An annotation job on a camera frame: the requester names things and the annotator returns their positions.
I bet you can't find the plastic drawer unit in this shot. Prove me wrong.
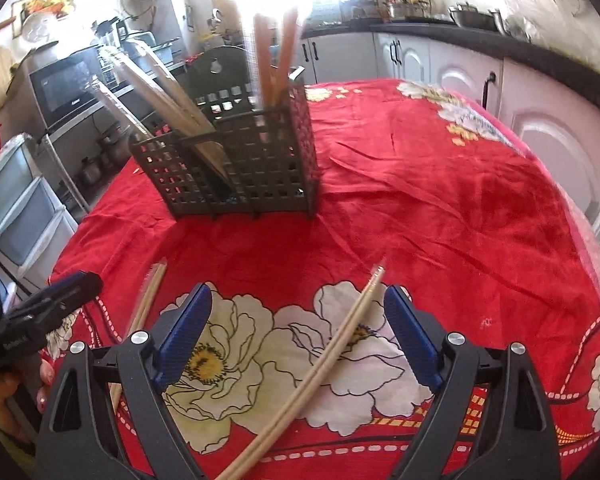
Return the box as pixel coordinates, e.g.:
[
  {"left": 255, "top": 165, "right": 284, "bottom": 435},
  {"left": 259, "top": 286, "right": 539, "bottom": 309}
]
[{"left": 0, "top": 134, "right": 79, "bottom": 286}]

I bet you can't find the fruit wall picture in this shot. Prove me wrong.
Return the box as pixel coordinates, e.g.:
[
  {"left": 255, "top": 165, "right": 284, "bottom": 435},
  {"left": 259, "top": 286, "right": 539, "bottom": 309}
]
[{"left": 11, "top": 0, "right": 78, "bottom": 36}]

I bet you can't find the person's left hand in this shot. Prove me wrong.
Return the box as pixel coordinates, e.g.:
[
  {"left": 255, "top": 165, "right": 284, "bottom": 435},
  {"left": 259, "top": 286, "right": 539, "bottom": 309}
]
[{"left": 0, "top": 358, "right": 57, "bottom": 443}]

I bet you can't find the grey plastic utensil basket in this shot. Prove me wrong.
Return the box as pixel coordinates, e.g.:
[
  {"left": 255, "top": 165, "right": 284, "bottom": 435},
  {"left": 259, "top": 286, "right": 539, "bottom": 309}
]
[{"left": 129, "top": 45, "right": 323, "bottom": 221}]

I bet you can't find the clear plastic bag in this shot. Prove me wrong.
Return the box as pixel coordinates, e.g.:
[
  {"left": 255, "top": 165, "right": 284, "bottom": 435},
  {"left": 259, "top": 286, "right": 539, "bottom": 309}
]
[{"left": 22, "top": 12, "right": 61, "bottom": 43}]

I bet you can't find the steel basin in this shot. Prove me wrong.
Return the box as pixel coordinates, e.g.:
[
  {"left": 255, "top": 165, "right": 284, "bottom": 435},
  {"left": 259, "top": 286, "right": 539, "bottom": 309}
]
[{"left": 447, "top": 2, "right": 506, "bottom": 31}]

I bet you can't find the black microwave oven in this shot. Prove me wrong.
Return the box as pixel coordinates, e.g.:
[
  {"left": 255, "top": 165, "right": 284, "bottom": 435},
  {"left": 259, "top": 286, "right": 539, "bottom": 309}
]
[{"left": 29, "top": 46, "right": 108, "bottom": 131}]

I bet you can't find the metal microwave stand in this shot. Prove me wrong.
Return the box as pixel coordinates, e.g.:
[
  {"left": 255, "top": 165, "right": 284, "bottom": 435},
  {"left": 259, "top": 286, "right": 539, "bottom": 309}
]
[{"left": 40, "top": 85, "right": 141, "bottom": 213}]

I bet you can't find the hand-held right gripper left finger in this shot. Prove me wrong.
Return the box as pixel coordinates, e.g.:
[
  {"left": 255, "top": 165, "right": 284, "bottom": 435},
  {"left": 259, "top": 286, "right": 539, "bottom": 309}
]
[{"left": 35, "top": 282, "right": 214, "bottom": 480}]

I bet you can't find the wooden chopsticks pair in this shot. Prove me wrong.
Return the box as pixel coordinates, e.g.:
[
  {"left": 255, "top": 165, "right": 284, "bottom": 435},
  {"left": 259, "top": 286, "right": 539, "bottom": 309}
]
[
  {"left": 109, "top": 257, "right": 170, "bottom": 413},
  {"left": 96, "top": 84, "right": 233, "bottom": 183},
  {"left": 215, "top": 259, "right": 387, "bottom": 480},
  {"left": 100, "top": 46, "right": 217, "bottom": 137}
]

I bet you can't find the dark cooking pot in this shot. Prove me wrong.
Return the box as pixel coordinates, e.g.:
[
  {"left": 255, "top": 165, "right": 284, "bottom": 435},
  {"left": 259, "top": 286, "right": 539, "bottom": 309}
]
[
  {"left": 77, "top": 157, "right": 104, "bottom": 187},
  {"left": 97, "top": 125, "right": 132, "bottom": 161}
]

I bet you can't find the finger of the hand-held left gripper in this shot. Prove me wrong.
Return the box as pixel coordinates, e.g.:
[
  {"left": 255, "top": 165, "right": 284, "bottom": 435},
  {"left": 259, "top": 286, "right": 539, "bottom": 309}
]
[{"left": 10, "top": 271, "right": 104, "bottom": 329}]

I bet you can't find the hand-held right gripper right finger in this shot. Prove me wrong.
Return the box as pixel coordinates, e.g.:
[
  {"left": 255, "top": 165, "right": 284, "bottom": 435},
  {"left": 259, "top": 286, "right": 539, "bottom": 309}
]
[{"left": 383, "top": 285, "right": 562, "bottom": 480}]

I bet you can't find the black kettle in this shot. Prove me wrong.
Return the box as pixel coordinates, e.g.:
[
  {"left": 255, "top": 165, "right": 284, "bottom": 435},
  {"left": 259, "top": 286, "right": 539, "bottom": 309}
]
[{"left": 94, "top": 17, "right": 131, "bottom": 48}]

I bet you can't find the red floral blanket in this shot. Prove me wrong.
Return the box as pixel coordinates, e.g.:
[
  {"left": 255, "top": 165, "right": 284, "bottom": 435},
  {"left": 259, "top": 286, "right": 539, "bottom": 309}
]
[{"left": 47, "top": 79, "right": 600, "bottom": 480}]

